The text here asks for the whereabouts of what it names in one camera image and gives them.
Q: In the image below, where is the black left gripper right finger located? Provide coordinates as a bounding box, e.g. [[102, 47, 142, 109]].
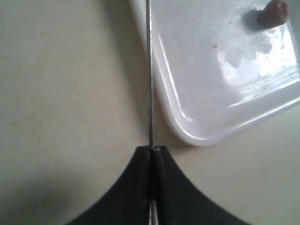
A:
[[153, 146, 246, 225]]

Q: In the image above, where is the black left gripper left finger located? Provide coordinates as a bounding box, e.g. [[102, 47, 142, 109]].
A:
[[68, 146, 150, 225]]

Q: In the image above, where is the thin metal skewer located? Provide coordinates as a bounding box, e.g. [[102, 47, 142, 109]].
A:
[[146, 0, 158, 225]]

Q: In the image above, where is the dark red fruit top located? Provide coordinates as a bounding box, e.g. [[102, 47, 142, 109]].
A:
[[258, 0, 289, 29]]

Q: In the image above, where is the white rectangular plastic tray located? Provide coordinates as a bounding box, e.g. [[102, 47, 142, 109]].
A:
[[127, 0, 300, 147]]

